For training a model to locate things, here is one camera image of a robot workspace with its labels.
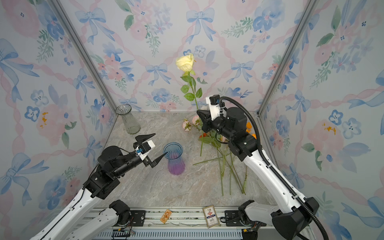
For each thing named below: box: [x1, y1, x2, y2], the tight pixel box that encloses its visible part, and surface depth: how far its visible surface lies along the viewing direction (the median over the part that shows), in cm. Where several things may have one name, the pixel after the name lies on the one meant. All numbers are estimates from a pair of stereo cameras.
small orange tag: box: [160, 209, 173, 224], surface depth 76 cm
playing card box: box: [202, 205, 220, 228], surface depth 75 cm
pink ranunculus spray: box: [182, 115, 203, 132], surface depth 109 cm
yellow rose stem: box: [176, 54, 203, 157], surface depth 56 cm
